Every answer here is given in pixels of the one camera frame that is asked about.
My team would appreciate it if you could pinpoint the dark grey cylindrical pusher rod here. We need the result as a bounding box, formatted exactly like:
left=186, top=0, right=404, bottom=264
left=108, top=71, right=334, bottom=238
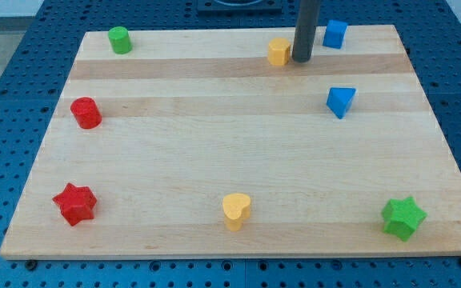
left=291, top=0, right=321, bottom=63

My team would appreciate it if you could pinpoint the yellow hexagon block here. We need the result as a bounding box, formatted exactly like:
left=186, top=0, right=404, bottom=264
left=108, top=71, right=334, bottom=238
left=267, top=38, right=291, bottom=66

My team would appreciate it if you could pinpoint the blue triangle block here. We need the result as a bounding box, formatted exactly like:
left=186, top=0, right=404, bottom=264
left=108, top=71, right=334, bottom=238
left=327, top=87, right=356, bottom=119

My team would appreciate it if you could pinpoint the blue cube block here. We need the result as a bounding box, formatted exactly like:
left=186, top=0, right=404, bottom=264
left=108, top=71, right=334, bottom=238
left=323, top=20, right=348, bottom=49

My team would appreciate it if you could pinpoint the light wooden board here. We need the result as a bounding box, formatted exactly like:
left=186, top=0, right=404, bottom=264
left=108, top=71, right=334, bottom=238
left=0, top=25, right=461, bottom=260

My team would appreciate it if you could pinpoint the green cylinder block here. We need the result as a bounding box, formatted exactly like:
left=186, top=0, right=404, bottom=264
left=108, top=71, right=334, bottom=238
left=107, top=26, right=132, bottom=54

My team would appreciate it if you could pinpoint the yellow heart block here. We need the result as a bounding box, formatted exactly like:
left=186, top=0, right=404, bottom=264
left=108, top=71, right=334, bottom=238
left=222, top=193, right=251, bottom=231

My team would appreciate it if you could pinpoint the green star block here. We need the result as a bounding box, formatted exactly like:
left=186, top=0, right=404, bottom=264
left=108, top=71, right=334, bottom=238
left=381, top=196, right=427, bottom=242

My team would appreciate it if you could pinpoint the red cylinder block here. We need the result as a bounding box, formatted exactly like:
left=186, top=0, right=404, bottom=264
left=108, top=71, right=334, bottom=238
left=70, top=97, right=102, bottom=130

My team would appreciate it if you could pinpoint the red star block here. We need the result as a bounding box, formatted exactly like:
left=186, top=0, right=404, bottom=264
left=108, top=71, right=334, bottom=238
left=52, top=182, right=97, bottom=226

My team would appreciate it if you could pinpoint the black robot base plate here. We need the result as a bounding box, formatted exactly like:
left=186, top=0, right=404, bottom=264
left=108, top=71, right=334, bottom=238
left=196, top=0, right=283, bottom=15

